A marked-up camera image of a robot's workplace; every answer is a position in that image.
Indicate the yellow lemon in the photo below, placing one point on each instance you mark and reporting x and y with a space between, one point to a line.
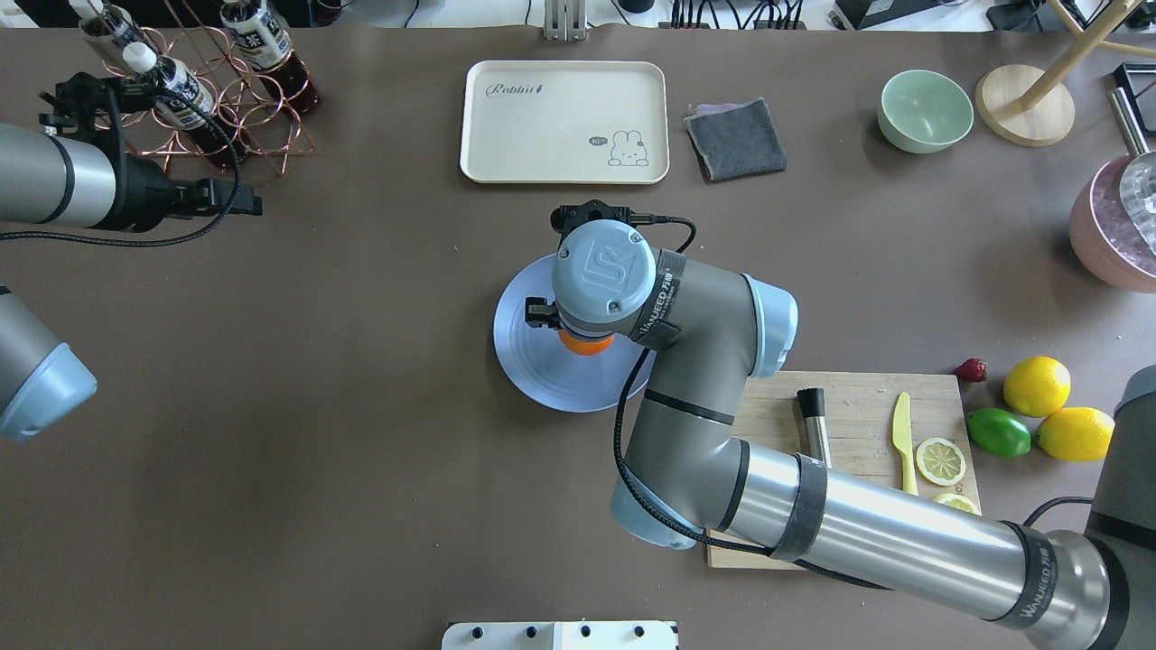
1037 386
1076 434

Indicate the yellow plastic knife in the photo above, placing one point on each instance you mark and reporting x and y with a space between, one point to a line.
901 440

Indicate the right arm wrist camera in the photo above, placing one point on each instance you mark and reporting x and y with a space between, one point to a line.
567 218

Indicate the tea bottle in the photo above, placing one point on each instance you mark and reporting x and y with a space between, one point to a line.
108 29
259 35
185 104

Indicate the wooden stand with base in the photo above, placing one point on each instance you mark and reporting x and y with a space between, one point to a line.
1031 107

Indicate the green bowl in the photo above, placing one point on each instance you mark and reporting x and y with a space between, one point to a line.
921 111

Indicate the blue plate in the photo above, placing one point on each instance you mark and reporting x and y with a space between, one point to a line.
540 365

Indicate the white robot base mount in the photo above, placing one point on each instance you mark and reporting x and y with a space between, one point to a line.
580 634

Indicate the pink bowl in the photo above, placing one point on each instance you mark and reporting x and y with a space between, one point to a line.
1103 236

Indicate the copper wire bottle rack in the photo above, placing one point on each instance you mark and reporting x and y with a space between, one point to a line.
242 101

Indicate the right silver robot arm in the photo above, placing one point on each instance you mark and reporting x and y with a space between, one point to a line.
712 330

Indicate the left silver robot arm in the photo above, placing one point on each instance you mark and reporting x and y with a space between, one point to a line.
86 189

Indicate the red strawberry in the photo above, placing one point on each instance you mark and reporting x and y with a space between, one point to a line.
973 370

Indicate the lemon half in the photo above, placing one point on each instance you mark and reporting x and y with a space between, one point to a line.
940 462
958 501

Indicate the yellow lemon upper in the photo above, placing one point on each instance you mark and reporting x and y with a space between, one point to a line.
1037 386

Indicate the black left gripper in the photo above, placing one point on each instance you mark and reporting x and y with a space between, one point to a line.
144 192

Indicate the orange fruit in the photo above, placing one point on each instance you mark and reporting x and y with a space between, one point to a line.
583 347

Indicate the grey folded cloth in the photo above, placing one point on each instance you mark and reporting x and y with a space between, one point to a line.
736 140

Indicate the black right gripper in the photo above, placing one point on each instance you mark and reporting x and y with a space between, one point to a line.
540 313

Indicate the wooden cutting board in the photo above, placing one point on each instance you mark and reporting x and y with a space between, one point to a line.
858 412

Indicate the lemon half upper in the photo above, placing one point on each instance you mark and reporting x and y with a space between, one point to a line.
940 462

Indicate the aluminium frame post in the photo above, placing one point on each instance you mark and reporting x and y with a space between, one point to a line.
565 20

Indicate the steel muddler black tip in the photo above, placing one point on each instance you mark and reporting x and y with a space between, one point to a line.
813 438

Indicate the cream rabbit tray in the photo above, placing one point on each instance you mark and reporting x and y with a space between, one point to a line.
565 122

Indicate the yellow lemon lower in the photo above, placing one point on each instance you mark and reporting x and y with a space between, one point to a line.
1076 434

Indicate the lemon half lower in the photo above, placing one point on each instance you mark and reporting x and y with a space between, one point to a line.
958 501

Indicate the green lime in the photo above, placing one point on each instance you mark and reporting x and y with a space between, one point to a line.
999 432

